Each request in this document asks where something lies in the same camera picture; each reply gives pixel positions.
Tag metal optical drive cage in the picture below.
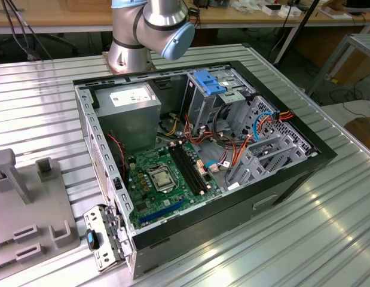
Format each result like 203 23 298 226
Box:
181 67 254 135

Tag large brown cardboard box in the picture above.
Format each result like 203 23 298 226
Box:
295 28 370 84

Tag grey power supply unit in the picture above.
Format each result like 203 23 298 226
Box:
93 83 162 153

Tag green motherboard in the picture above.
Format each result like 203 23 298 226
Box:
124 140 226 230

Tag hanging black cable bundle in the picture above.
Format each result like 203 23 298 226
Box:
1 0 53 62

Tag hinged metal slot bracket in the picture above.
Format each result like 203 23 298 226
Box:
82 203 134 273

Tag white box with black lid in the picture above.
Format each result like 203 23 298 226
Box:
261 4 282 16

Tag red black fan wire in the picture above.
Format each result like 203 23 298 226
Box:
106 133 127 183

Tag thick black cable bundle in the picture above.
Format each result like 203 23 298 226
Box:
213 103 235 143

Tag grey parts rack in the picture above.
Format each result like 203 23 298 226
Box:
0 148 81 270

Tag metal disk bay cage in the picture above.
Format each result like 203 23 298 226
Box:
225 95 319 192

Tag black RAM slots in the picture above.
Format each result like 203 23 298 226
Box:
168 142 212 195

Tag blue data wire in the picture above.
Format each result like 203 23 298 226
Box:
252 109 277 143

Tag black office chair base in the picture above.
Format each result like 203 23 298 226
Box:
32 32 79 57

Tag orange red power wire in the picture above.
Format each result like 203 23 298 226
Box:
232 109 295 177

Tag CPU socket with silver CPU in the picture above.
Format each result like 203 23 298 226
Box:
146 163 177 194

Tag black latch with blue mark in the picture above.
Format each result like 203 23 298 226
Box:
85 228 99 251

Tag plain white box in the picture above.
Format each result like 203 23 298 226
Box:
279 7 302 18

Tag long wooden desk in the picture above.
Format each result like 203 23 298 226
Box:
0 0 370 35

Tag blue plastic drive latch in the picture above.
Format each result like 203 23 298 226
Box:
194 70 229 96

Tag open black PC case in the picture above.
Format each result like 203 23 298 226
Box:
72 59 338 280

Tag orange red wire bundle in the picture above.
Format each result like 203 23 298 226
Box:
183 113 236 150

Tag yellow black wire bundle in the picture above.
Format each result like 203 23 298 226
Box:
159 112 181 137

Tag pale blue connector wire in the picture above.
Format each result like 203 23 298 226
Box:
206 160 230 175

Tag black stand pole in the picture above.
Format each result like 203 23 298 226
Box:
273 0 320 65

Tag blue expansion slot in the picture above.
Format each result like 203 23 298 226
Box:
139 199 187 225

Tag metal frame table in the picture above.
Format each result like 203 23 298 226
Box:
305 32 370 98

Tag square brown base plate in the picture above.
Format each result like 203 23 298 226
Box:
101 51 158 75

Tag small brown cardboard box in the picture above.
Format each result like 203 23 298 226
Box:
344 117 370 150

